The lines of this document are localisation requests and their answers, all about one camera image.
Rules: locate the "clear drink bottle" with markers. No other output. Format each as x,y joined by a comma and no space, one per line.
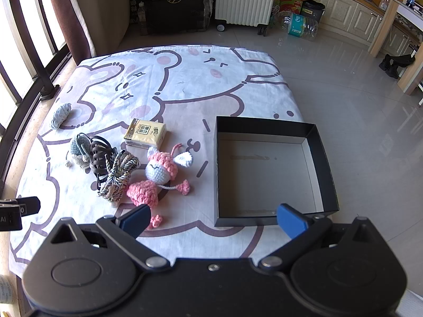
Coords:
142,18

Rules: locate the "bundle of clear plastic bottles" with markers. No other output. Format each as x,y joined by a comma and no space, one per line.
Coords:
297,24

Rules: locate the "yellow tissue pack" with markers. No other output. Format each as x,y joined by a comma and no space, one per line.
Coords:
145,132

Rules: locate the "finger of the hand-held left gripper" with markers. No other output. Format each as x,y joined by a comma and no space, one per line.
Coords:
29,204

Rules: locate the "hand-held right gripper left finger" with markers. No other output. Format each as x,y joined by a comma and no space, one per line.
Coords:
135,219

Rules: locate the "black trash bin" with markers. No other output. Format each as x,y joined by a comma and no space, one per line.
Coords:
312,11

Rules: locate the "white crochet lace cloth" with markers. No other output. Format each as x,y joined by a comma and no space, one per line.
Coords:
61,115

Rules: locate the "brown curtain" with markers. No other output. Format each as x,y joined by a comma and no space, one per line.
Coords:
95,13

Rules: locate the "pink crochet bunny doll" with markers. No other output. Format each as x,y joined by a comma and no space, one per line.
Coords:
158,171

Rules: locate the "wooden counter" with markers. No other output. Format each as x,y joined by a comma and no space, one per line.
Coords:
385,26

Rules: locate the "grey crochet elephant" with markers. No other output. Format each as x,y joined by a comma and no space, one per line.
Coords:
78,147

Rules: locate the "black cardboard box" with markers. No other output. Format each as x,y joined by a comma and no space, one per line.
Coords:
264,168

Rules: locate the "dark window railing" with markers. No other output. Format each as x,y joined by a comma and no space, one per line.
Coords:
43,79

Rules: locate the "cartoon bear printed blanket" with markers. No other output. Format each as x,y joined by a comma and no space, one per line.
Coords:
198,82

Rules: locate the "black cabinet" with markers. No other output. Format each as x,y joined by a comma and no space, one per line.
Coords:
175,13

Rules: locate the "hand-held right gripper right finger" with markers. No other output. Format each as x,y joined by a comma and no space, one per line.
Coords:
290,220

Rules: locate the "cream kitchen cabinets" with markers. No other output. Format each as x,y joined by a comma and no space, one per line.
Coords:
343,10

